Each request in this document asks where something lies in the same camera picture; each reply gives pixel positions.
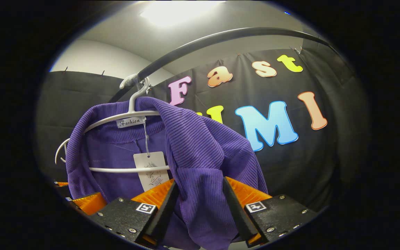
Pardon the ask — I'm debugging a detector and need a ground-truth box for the black clothes rack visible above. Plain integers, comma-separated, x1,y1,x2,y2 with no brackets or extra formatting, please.
108,27,336,104

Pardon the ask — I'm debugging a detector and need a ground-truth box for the large ceiling light panel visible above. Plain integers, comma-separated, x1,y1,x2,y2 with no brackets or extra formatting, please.
140,0,227,27

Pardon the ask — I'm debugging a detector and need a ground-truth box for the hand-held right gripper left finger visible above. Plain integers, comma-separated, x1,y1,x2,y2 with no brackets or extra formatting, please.
89,178,180,248

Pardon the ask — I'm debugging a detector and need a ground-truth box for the purple ribbed cardigan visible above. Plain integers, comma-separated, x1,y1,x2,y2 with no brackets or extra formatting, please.
65,97,269,250

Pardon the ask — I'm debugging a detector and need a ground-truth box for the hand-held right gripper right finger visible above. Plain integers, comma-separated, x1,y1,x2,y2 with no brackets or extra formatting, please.
222,176,319,248

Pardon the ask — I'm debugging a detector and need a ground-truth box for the white hanger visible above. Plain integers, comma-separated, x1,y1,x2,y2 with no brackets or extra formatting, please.
55,138,71,164
82,77,171,173

